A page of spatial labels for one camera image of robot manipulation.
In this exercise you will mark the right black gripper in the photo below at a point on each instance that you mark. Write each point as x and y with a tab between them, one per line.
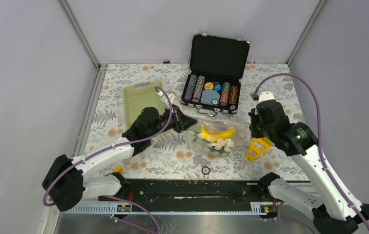
254	116

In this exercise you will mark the light green plastic basket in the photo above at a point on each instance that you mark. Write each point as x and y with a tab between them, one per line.
139	96

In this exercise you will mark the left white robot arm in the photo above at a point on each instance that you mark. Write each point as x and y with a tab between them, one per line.
70	180

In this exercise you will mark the clear zip top bag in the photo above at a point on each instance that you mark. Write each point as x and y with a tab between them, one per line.
193	138

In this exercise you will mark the yellow plastic triangle tool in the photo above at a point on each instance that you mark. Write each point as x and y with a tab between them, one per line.
257	147

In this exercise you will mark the black poker chip case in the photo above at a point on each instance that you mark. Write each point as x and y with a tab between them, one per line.
216	69

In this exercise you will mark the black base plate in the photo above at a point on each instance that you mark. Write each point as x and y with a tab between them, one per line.
193	196

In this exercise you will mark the yellow banana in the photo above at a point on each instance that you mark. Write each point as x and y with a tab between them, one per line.
214	137

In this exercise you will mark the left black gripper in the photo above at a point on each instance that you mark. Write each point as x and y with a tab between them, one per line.
181	121

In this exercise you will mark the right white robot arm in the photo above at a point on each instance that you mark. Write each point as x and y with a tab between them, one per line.
335	210

